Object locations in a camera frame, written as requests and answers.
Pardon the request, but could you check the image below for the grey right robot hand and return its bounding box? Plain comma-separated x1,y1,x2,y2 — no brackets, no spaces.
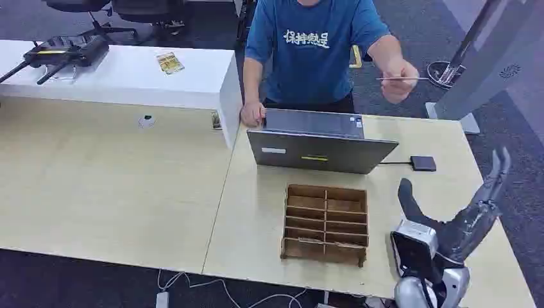
396,147,512,268

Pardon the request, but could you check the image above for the small black hub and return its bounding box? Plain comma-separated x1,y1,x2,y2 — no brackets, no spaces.
410,155,438,173

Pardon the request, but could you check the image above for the black office chair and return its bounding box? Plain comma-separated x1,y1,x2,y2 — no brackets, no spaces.
110,0,189,44
41,0,139,44

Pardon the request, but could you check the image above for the round metal stand base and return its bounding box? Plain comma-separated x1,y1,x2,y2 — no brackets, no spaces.
427,61,467,90

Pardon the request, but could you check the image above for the black router with antennas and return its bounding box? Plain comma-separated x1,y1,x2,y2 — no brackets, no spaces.
0,35,111,85

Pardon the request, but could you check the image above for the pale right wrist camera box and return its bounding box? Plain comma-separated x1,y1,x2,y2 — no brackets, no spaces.
389,219,439,280

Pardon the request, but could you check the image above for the grey panel stand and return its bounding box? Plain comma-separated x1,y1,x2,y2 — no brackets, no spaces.
424,0,544,136

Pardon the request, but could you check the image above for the wooden card box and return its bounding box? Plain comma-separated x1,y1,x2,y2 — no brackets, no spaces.
280,184,370,268

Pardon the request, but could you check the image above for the grey laptop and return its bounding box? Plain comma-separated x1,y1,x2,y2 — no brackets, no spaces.
246,108,400,176

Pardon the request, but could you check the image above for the white floor cable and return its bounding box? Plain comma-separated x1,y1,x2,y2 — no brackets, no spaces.
157,269,308,308

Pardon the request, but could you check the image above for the white desk shelf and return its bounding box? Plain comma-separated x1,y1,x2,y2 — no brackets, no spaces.
0,38,244,150

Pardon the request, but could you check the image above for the yellow frame object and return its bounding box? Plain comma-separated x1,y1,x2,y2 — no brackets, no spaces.
348,44,363,69

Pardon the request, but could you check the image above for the person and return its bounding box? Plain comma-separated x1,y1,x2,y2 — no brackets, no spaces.
240,0,421,128

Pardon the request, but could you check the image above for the yellow printed packet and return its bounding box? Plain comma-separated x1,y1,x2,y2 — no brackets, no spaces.
156,51,185,76

